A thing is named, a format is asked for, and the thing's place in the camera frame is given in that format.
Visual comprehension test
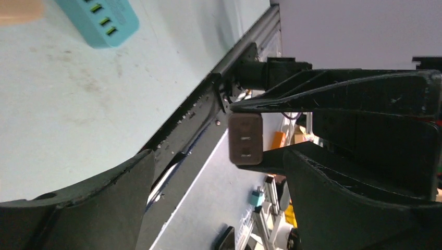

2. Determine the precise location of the yellow cube socket adapter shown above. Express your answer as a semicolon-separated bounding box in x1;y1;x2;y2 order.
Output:
1;0;44;26

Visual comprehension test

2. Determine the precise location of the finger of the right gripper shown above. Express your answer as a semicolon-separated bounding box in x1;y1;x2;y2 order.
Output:
237;141;332;176
230;69;441;116

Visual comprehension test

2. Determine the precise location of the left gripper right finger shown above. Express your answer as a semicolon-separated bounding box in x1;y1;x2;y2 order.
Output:
282;147;442;250

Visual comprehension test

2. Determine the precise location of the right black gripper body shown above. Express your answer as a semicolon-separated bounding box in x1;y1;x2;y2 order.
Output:
312;111;441;199

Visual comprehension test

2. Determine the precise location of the teal power strip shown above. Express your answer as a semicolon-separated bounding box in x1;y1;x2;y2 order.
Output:
56;0;139;48

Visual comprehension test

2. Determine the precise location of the black front rail frame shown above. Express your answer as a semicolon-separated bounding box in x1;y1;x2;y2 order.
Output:
142;42;257;190

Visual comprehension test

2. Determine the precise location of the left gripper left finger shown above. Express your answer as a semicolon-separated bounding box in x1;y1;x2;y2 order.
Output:
1;149;155;249

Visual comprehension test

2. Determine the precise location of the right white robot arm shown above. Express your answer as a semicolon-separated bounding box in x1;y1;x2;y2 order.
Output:
231;56;441;199

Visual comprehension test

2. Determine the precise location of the small pink plug adapter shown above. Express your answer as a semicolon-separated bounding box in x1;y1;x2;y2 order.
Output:
228;113;263;166

